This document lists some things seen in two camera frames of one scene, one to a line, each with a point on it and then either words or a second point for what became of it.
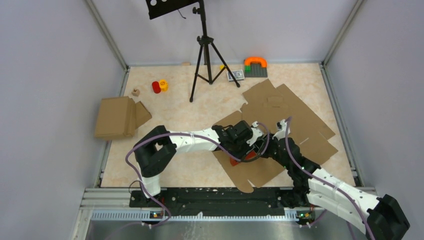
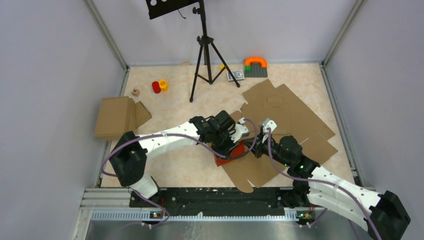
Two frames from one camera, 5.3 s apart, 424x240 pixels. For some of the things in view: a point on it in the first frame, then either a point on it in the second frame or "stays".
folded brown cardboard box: x=119 y=117 stays
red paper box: x=249 y=155 -> x=238 y=149
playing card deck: x=238 y=74 stays
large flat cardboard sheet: x=278 y=111 stays
